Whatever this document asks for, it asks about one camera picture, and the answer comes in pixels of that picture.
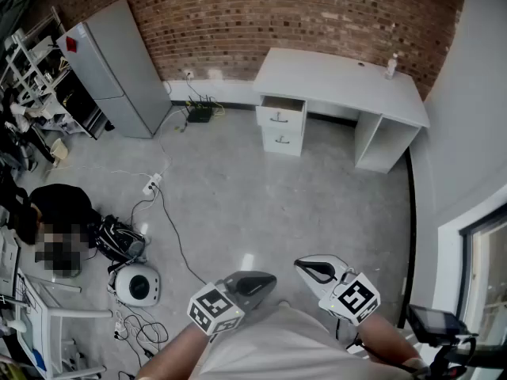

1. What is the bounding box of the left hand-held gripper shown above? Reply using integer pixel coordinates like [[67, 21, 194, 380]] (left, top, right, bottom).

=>
[[187, 271, 277, 336]]

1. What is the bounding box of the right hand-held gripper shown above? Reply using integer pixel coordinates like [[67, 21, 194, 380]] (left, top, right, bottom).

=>
[[293, 254, 381, 326]]

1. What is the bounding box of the white desk drawer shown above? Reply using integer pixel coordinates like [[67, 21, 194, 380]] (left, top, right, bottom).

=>
[[255, 95, 308, 136]]

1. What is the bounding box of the person's right forearm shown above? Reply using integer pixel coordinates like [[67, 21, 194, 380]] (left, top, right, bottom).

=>
[[356, 313, 432, 376]]

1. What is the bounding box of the person's left forearm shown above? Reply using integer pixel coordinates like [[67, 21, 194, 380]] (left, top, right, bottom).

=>
[[135, 322, 212, 380]]

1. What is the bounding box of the closed white drawer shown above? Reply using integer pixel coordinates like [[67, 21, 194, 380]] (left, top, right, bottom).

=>
[[261, 126, 304, 158]]

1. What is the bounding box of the white desk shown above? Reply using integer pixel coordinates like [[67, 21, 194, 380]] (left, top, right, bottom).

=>
[[252, 47, 431, 173]]

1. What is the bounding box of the person's white shirt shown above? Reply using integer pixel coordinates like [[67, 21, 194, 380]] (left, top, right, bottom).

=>
[[196, 302, 415, 380]]

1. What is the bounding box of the black floor strip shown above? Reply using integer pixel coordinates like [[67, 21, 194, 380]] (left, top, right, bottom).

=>
[[397, 147, 418, 329]]

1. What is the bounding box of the white round device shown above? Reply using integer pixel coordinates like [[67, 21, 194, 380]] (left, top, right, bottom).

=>
[[113, 263, 162, 305]]

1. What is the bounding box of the white power strip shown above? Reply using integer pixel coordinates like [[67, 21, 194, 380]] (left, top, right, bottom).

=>
[[142, 172, 164, 196]]

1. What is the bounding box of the black backpack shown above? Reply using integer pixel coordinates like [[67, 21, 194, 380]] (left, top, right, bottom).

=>
[[87, 214, 148, 265]]

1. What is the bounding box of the black router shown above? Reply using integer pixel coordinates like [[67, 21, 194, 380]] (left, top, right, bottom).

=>
[[185, 96, 215, 124]]

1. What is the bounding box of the white side table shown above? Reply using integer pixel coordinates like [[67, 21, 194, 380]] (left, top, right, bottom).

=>
[[14, 269, 114, 380]]

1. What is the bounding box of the clear plastic bottle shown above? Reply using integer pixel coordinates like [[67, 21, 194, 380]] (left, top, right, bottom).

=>
[[384, 52, 399, 81]]

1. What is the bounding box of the beige bin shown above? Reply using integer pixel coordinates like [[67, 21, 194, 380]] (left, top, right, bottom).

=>
[[50, 138, 70, 160]]

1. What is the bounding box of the grey refrigerator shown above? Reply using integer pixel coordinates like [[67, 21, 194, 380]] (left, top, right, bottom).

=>
[[55, 0, 173, 140]]

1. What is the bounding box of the white shelf rack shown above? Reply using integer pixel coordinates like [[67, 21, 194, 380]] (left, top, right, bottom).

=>
[[0, 6, 109, 140]]

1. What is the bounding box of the long black cable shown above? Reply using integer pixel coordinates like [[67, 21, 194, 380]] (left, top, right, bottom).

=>
[[151, 184, 208, 285]]

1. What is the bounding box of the tangle of black cables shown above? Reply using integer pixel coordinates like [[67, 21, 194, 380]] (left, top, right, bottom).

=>
[[112, 301, 170, 380]]

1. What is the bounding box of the black camera on stand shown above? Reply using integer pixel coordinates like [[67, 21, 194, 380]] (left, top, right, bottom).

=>
[[406, 302, 507, 380]]

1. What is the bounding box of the long white cable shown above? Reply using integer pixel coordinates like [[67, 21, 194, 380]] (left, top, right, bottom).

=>
[[46, 79, 195, 180]]

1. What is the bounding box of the window with white frame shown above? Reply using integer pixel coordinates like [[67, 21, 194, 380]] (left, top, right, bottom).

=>
[[436, 190, 507, 350]]

